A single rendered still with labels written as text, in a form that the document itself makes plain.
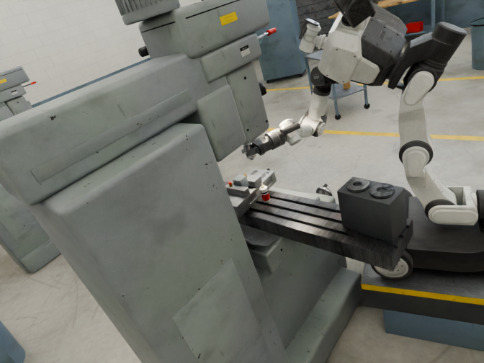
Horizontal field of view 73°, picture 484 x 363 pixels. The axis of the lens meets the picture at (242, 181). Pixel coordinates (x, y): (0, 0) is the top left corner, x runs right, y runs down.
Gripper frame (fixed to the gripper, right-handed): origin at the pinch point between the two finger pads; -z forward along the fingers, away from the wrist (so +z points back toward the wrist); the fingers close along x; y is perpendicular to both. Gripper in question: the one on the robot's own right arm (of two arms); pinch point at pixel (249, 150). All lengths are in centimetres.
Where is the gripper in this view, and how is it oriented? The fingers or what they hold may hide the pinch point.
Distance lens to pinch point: 159.0
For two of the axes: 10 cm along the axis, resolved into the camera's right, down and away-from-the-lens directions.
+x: 3.9, 3.5, -8.5
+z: 8.7, -4.3, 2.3
